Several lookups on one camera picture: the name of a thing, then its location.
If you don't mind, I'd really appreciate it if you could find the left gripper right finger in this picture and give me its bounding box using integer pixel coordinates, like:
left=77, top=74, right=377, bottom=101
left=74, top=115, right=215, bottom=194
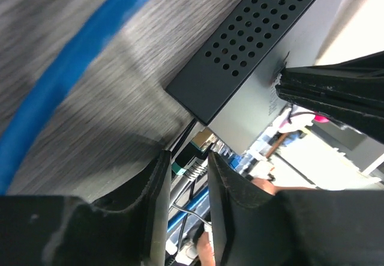
left=208, top=152, right=383, bottom=265

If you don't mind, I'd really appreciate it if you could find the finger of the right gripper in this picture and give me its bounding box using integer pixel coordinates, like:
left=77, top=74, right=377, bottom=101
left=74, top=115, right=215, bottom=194
left=276, top=52, right=383, bottom=142

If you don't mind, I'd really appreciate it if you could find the grey ethernet cable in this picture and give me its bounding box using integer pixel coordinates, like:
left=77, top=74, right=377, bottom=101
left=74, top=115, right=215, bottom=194
left=169, top=160, right=211, bottom=210

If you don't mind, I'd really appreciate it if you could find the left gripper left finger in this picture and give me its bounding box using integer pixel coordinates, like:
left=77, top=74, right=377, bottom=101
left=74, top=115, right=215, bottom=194
left=1, top=151, right=172, bottom=265

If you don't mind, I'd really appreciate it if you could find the black network switch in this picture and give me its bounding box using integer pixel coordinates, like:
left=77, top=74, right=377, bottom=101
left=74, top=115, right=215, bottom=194
left=166, top=0, right=343, bottom=154

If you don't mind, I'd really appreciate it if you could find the black ethernet cable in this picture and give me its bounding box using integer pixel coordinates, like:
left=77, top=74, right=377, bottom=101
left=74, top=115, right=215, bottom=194
left=170, top=129, right=218, bottom=178

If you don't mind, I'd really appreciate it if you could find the blue ethernet cable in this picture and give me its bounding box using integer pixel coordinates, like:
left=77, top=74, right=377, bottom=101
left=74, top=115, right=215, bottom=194
left=0, top=0, right=172, bottom=195

